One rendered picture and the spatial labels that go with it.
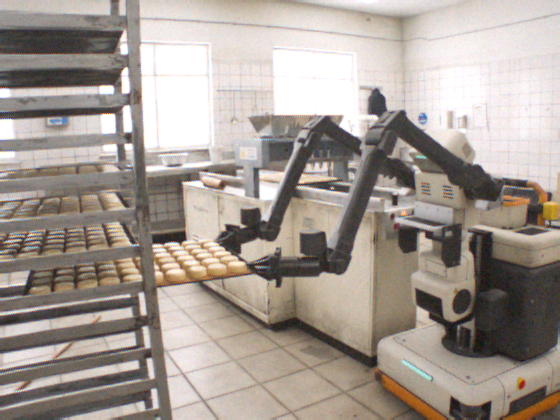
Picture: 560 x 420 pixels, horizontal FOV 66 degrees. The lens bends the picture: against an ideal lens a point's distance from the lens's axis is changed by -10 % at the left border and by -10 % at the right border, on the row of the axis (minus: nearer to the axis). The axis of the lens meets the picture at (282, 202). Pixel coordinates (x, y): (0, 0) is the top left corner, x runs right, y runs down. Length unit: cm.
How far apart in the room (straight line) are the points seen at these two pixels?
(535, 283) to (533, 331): 21
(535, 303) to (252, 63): 495
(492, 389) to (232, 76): 499
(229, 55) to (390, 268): 427
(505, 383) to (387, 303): 76
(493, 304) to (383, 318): 72
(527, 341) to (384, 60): 603
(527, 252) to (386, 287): 78
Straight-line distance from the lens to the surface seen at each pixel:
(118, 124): 154
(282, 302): 287
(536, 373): 211
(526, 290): 196
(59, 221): 113
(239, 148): 285
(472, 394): 187
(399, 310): 250
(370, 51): 737
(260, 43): 630
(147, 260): 113
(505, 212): 202
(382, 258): 231
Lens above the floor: 123
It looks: 9 degrees down
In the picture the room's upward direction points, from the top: 2 degrees counter-clockwise
